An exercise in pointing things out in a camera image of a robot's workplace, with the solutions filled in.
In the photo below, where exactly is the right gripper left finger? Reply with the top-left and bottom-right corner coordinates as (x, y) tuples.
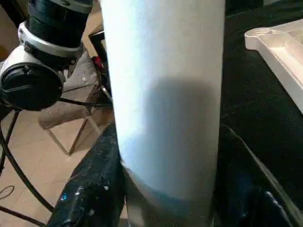
(46, 123), (127, 227)

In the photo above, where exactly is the white plastic table top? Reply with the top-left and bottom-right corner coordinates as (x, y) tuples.
(243, 19), (303, 115)

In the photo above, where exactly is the white plastic table leg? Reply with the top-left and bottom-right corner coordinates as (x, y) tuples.
(98, 0), (227, 227)

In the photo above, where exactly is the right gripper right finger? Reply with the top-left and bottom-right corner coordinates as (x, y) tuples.
(212, 124), (303, 227)

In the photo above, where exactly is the beige padded metal chair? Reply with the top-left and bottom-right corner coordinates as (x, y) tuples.
(37, 50), (115, 157)

